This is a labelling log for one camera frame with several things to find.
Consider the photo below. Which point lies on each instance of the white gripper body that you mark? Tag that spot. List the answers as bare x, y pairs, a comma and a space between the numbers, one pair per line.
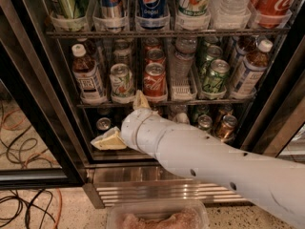
133, 129

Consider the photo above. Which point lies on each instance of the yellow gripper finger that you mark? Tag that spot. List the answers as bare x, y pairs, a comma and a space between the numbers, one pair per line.
111, 140
140, 101

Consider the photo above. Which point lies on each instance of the white 7up can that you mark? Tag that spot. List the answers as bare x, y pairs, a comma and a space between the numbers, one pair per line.
121, 80

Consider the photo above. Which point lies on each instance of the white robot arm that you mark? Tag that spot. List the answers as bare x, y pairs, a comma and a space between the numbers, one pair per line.
275, 185

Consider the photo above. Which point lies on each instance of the blue pepsi can bottom shelf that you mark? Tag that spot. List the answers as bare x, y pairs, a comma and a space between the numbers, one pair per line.
103, 124

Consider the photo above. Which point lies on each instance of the blue pepsi can shelf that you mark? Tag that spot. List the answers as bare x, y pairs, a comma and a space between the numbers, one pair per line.
103, 124
149, 11

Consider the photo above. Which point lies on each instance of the front red coca-cola can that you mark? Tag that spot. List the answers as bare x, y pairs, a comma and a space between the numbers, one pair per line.
154, 80

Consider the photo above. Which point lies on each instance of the red coca-cola can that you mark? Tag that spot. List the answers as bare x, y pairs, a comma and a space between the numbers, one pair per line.
155, 56
154, 80

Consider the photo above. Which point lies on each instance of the water bottle bottom shelf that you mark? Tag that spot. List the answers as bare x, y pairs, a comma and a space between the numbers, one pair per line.
181, 118

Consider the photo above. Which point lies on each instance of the metal fridge base grille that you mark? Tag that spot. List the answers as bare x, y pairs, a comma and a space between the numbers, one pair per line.
109, 185

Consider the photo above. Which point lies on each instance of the green can bottom shelf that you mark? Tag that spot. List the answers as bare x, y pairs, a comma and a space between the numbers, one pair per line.
204, 123

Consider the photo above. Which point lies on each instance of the green can shelf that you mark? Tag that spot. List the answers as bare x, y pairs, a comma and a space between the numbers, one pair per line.
204, 123
69, 15

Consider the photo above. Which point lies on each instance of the clear water bottle middle shelf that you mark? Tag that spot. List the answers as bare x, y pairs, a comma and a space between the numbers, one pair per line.
183, 56

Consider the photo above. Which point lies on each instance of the fridge door left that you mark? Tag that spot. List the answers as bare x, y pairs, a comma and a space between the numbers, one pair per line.
38, 77

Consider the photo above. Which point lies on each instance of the front green soda can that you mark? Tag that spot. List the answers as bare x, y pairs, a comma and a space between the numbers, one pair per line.
215, 77

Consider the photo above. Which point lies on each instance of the green soda can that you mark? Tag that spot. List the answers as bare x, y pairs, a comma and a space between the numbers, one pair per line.
211, 53
215, 77

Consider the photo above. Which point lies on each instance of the copper can bottom right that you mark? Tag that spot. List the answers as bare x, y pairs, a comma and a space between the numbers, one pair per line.
226, 126

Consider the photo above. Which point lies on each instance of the blue pepsi can top shelf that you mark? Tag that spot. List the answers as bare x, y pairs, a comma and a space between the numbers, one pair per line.
149, 11

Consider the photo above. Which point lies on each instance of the red bull can top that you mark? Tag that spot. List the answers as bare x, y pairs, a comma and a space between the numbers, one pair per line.
111, 9

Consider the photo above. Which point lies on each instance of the green can top shelf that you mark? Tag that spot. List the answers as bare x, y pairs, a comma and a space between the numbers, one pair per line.
69, 15

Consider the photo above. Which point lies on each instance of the front left tea bottle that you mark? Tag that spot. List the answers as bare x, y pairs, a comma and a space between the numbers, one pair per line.
86, 73

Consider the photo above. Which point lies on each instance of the tea bottle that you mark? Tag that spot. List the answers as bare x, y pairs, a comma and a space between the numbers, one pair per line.
86, 73
252, 67

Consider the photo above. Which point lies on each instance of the clear plastic food container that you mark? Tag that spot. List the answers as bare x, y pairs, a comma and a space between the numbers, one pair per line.
159, 214

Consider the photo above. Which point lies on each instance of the front right tea bottle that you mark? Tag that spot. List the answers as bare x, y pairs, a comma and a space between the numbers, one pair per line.
252, 67

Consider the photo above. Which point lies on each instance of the red coca-cola bottle top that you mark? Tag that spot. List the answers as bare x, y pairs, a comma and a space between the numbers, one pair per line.
270, 13

